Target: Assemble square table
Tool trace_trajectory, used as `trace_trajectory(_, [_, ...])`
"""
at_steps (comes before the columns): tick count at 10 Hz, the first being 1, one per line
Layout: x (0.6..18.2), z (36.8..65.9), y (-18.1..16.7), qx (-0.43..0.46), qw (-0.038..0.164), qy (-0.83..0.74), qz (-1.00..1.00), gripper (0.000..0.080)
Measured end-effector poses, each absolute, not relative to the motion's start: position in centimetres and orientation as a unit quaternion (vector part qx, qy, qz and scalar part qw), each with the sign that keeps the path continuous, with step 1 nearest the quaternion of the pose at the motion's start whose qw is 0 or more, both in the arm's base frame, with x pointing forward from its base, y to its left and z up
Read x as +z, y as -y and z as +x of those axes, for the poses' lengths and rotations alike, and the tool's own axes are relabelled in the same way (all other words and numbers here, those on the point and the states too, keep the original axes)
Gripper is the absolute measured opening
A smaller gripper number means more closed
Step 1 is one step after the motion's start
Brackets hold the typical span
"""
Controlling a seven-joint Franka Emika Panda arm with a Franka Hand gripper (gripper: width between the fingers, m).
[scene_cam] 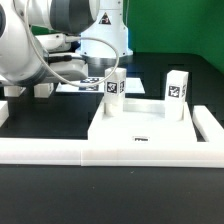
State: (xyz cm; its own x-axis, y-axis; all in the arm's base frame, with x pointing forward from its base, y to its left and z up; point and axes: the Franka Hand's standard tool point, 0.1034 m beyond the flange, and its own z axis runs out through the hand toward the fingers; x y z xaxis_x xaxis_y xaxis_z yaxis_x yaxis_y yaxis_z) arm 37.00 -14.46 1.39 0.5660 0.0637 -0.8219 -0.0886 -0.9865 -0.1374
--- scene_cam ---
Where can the white square table top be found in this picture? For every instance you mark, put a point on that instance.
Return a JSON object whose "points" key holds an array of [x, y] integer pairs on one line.
{"points": [[142, 120]]}

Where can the white marker tag plate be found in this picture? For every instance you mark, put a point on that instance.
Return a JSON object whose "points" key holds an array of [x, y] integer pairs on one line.
{"points": [[133, 85]]}

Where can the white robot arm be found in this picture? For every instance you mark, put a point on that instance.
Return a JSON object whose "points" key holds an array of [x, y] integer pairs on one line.
{"points": [[94, 27]]}

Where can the white U-shaped obstacle fence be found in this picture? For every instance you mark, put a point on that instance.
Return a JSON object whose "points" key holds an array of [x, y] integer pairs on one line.
{"points": [[207, 151]]}

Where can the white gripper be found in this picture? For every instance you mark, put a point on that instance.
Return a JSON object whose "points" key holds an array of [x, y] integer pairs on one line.
{"points": [[61, 59]]}

